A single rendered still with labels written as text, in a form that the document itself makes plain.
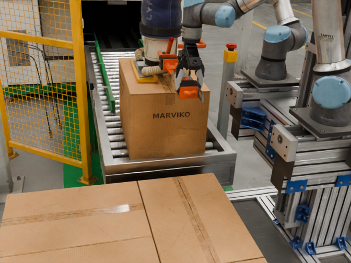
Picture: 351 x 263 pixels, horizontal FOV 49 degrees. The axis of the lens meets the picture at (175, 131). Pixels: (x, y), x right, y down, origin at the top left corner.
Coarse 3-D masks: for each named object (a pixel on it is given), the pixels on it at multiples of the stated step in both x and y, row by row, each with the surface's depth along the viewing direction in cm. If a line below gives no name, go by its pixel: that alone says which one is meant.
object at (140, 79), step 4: (132, 60) 224; (140, 60) 215; (144, 60) 223; (132, 64) 217; (136, 64) 216; (136, 68) 209; (140, 68) 210; (136, 72) 205; (140, 72) 204; (136, 76) 200; (140, 76) 198; (144, 76) 199; (148, 76) 199; (152, 76) 199; (140, 80) 196; (144, 80) 196; (148, 80) 197; (152, 80) 197; (156, 80) 198
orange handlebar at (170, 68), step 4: (200, 40) 224; (180, 44) 214; (196, 44) 215; (200, 44) 216; (204, 44) 216; (180, 48) 214; (200, 48) 216; (160, 52) 198; (168, 64) 181; (176, 64) 181; (168, 68) 177; (172, 68) 174; (168, 72) 177; (184, 92) 152; (188, 92) 151; (192, 92) 151; (196, 92) 153
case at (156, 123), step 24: (120, 72) 228; (192, 72) 217; (120, 96) 239; (144, 96) 186; (168, 96) 189; (144, 120) 192; (168, 120) 195; (192, 120) 198; (144, 144) 198; (168, 144) 201; (192, 144) 204
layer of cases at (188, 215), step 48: (48, 192) 179; (96, 192) 181; (144, 192) 183; (192, 192) 184; (0, 240) 151; (48, 240) 152; (96, 240) 153; (144, 240) 154; (192, 240) 155; (240, 240) 157
